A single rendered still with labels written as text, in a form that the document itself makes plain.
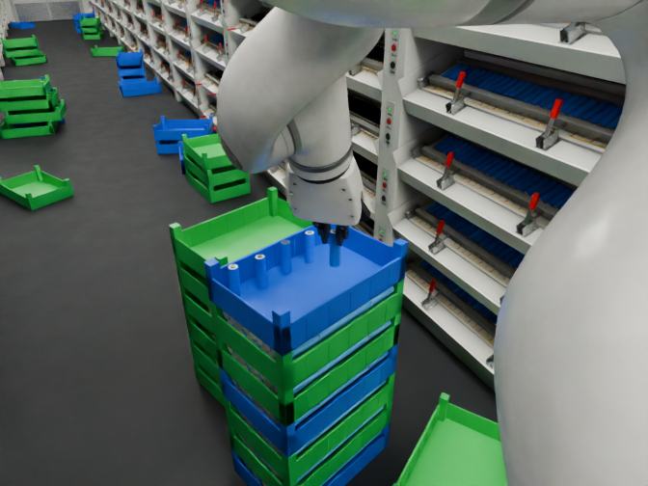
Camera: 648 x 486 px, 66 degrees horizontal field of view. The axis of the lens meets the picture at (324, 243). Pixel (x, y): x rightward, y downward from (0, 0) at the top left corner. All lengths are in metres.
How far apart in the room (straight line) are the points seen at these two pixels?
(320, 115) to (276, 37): 0.13
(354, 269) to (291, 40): 0.59
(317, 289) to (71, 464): 0.74
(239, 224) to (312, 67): 0.87
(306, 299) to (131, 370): 0.76
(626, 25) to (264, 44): 0.33
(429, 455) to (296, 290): 0.56
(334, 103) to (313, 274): 0.46
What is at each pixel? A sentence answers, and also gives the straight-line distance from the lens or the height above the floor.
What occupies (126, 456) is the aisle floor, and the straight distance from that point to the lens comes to 1.34.
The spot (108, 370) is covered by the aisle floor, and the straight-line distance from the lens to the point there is 1.55.
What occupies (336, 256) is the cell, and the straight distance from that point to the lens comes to 0.81.
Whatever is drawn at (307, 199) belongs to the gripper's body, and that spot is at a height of 0.72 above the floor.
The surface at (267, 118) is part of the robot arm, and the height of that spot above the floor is 0.88.
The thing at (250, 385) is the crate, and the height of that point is 0.35.
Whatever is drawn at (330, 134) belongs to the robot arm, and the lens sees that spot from 0.58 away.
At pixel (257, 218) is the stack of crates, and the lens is 1.31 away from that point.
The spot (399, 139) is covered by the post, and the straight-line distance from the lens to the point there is 1.41.
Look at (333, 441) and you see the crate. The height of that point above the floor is 0.18.
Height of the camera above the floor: 1.02
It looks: 31 degrees down
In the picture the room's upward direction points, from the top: straight up
